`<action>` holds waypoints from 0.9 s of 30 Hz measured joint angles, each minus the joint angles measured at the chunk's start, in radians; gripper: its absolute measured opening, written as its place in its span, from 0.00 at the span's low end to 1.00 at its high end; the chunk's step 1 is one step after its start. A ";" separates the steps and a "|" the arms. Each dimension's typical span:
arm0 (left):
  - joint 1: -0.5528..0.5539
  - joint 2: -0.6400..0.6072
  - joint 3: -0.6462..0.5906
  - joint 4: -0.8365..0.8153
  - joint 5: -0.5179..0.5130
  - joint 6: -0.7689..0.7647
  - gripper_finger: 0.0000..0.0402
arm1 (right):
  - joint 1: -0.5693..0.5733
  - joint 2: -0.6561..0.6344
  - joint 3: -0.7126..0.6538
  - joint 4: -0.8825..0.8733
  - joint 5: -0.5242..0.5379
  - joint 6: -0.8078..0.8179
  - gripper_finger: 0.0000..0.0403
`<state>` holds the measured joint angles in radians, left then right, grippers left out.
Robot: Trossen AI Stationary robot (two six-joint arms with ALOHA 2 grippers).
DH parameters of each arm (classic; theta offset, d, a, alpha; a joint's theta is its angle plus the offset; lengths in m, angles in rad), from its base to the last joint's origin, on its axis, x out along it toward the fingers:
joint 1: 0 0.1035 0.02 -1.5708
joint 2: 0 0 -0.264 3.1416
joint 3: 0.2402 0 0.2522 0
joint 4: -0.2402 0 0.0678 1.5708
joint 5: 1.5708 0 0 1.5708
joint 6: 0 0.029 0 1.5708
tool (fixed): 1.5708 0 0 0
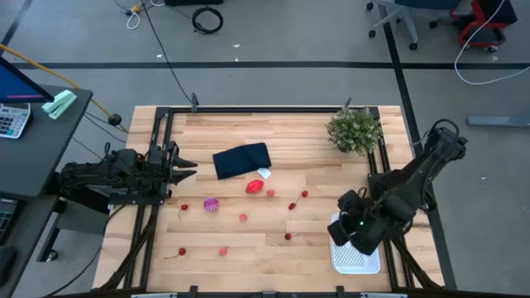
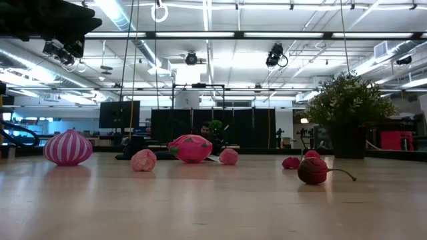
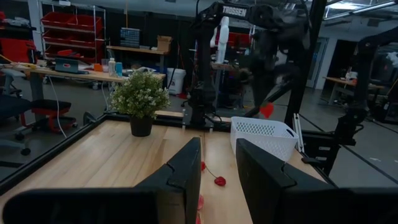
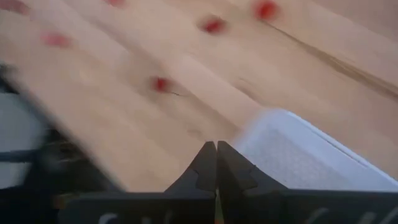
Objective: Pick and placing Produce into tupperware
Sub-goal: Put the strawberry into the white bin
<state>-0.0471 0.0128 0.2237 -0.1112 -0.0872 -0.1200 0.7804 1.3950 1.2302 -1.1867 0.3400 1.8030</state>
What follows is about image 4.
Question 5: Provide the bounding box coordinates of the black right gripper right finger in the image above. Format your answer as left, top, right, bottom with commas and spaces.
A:
217, 140, 289, 193

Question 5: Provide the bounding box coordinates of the white perforated plastic container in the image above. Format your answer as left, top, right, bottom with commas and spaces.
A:
231, 108, 398, 192

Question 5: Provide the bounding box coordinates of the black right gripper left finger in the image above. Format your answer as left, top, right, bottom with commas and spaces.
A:
164, 141, 218, 194

